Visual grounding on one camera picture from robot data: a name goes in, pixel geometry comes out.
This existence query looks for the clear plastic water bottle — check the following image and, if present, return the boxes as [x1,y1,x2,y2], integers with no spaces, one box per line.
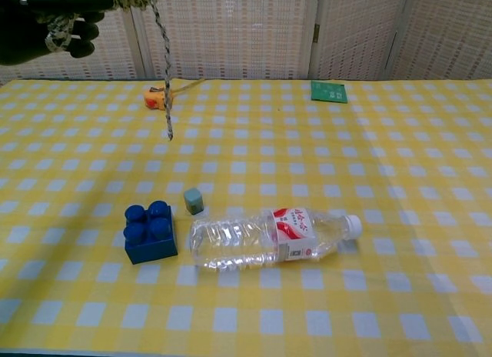
[188,207,364,275]

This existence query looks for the speckled braided rope bundle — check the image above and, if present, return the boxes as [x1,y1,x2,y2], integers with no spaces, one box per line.
[44,0,186,142]

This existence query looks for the yellow white checked tablecloth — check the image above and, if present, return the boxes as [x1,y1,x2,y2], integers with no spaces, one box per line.
[0,78,492,357]

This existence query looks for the small grey-green cube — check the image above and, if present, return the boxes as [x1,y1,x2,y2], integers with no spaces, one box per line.
[183,187,205,216]

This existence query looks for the orange tape measure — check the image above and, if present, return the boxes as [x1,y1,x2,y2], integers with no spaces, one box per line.
[143,78,206,112]

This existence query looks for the woven folding screen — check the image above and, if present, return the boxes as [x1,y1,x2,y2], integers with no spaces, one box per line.
[0,0,492,85]

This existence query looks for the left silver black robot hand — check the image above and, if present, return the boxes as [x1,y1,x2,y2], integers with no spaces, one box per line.
[0,0,117,68]

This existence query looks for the green paper packet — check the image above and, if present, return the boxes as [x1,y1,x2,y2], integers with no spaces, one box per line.
[310,80,349,104]

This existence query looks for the blue toy building block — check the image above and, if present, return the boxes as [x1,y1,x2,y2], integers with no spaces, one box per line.
[122,201,179,265]

